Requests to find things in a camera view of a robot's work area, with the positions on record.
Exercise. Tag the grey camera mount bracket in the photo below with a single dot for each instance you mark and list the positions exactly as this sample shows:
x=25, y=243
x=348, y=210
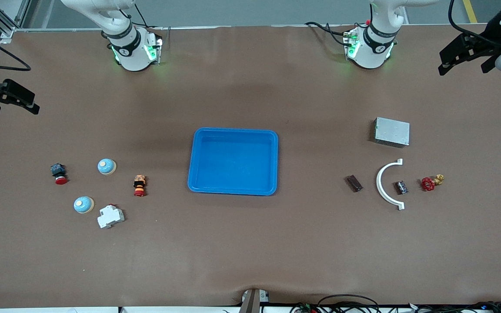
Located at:
x=252, y=300

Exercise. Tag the white circuit breaker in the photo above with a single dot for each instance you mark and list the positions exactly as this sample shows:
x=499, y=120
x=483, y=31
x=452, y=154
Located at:
x=110, y=216

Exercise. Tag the dark brown rectangular component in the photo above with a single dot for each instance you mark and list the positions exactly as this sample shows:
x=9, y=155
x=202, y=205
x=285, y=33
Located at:
x=355, y=183

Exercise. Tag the blue bell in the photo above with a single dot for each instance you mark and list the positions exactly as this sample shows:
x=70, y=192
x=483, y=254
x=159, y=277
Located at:
x=106, y=166
x=83, y=204

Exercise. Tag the silver metal box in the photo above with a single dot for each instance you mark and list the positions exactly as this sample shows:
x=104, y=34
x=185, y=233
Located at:
x=392, y=131

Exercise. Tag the black red emergency stop button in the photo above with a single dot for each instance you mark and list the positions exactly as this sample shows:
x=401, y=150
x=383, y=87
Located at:
x=59, y=173

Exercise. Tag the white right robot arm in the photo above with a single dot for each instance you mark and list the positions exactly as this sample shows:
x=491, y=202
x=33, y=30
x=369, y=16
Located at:
x=131, y=52

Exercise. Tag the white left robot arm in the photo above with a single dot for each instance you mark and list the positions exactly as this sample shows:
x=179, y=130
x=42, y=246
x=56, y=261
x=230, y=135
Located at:
x=370, y=52

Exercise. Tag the black printed electrolytic capacitor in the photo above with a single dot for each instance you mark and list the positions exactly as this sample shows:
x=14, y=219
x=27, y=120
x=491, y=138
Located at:
x=402, y=187

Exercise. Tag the white curved plastic bracket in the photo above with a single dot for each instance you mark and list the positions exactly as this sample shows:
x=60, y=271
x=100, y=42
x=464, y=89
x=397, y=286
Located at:
x=379, y=182

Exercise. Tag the brass valve red handwheel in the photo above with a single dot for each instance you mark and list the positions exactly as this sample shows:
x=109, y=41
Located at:
x=427, y=184

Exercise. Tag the blue plastic tray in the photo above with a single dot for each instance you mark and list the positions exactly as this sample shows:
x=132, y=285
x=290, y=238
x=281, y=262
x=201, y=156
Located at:
x=233, y=161

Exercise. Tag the aluminium frame profile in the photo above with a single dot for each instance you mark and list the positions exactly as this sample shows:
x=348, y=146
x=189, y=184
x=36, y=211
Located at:
x=5, y=28

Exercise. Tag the orange red push button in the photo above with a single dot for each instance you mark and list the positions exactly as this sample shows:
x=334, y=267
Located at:
x=139, y=184

